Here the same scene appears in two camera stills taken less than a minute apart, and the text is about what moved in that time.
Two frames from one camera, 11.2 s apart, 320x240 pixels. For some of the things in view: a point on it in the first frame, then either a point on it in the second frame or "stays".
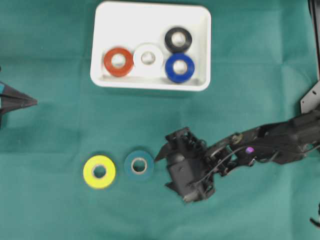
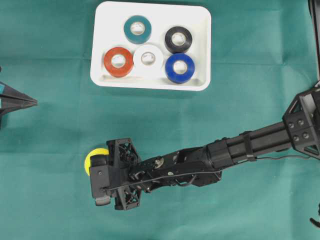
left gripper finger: [8, 103] stays
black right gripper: [187, 141] → [127, 173]
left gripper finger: [6, 90] stays
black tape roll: [178, 39] stays
